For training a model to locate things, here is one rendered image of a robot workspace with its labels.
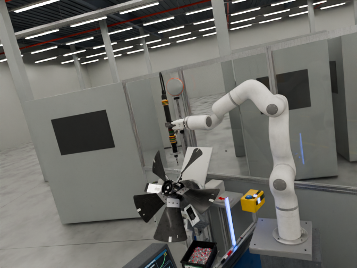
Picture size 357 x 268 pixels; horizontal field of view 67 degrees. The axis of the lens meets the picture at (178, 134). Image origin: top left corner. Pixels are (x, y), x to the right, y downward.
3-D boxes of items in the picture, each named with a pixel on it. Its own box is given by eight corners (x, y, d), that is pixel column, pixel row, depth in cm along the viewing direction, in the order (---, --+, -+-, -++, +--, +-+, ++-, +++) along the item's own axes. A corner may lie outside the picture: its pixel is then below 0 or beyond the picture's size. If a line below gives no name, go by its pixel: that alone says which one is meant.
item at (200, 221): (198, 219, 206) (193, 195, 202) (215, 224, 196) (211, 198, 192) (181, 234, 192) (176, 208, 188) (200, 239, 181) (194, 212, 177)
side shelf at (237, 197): (210, 191, 264) (209, 188, 263) (243, 196, 240) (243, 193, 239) (195, 202, 247) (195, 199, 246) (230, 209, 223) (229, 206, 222)
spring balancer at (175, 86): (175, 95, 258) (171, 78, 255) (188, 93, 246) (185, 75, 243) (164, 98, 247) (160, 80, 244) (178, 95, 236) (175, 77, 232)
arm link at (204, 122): (196, 117, 171) (187, 115, 164) (214, 116, 163) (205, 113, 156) (196, 130, 170) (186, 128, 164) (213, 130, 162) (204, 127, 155)
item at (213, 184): (211, 189, 261) (209, 178, 259) (225, 191, 251) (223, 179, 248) (201, 197, 249) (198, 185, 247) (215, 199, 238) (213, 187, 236)
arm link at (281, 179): (299, 201, 153) (295, 161, 148) (295, 218, 137) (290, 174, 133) (277, 200, 159) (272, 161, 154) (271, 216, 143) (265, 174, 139)
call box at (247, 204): (252, 201, 200) (250, 188, 198) (265, 203, 193) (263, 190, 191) (242, 212, 188) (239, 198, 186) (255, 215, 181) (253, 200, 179)
